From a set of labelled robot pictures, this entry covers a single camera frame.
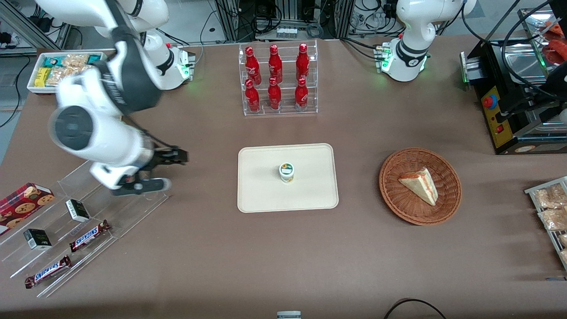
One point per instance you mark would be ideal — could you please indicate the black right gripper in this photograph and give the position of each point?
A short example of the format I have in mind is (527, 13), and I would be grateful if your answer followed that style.
(165, 157)

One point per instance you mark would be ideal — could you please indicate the green lid gum bottle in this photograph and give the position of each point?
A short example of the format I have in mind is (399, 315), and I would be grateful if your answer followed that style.
(286, 173)

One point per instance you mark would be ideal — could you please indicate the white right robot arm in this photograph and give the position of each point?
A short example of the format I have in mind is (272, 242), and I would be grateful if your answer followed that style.
(106, 141)

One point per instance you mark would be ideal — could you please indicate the beige plastic tray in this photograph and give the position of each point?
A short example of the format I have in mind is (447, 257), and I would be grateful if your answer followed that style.
(261, 186)

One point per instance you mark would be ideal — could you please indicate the stainless steel tray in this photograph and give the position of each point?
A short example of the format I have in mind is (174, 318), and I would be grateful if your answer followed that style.
(522, 62)

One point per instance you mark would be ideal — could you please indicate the clear acrylic stepped stand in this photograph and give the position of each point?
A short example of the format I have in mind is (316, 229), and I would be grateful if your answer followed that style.
(133, 208)

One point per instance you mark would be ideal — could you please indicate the red cola bottle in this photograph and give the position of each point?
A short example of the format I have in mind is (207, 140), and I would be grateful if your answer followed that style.
(302, 63)
(275, 65)
(301, 95)
(274, 95)
(251, 66)
(252, 97)

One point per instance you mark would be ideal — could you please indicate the small black box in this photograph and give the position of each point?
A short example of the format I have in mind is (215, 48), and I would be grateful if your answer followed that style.
(77, 210)
(37, 239)

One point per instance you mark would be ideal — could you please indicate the brown Snickers bar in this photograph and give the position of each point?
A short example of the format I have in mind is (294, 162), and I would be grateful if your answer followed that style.
(88, 235)
(48, 271)

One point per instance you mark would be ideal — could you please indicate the clear acrylic bottle rack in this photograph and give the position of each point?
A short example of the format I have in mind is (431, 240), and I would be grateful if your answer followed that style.
(310, 93)

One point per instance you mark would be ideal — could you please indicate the red cookie box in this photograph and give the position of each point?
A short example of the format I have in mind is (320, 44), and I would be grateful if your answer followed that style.
(26, 199)

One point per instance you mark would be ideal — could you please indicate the yellow snack pack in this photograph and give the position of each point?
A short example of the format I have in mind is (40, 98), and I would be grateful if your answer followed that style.
(42, 76)

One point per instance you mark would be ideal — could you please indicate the white snack bin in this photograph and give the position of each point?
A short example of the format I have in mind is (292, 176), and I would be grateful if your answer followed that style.
(33, 84)

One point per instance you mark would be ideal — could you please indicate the white power strip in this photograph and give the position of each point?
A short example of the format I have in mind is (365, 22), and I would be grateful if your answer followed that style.
(286, 32)

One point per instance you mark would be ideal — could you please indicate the small grey block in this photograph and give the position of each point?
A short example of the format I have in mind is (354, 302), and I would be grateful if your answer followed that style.
(289, 315)

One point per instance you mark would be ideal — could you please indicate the brown round wicker basket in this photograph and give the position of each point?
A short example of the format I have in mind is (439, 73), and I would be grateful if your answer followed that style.
(398, 195)

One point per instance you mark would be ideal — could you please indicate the wrapped sandwich wedge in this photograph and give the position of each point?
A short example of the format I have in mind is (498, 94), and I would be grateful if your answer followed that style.
(421, 185)

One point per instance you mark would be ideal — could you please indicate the black machine with red button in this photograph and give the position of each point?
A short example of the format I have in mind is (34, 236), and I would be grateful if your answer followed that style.
(505, 124)

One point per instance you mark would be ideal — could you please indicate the clear bag of crackers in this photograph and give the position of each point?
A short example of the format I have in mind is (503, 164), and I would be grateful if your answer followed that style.
(549, 197)
(553, 219)

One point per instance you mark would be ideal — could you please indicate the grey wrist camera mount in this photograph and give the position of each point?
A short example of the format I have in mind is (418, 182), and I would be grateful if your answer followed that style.
(141, 186)

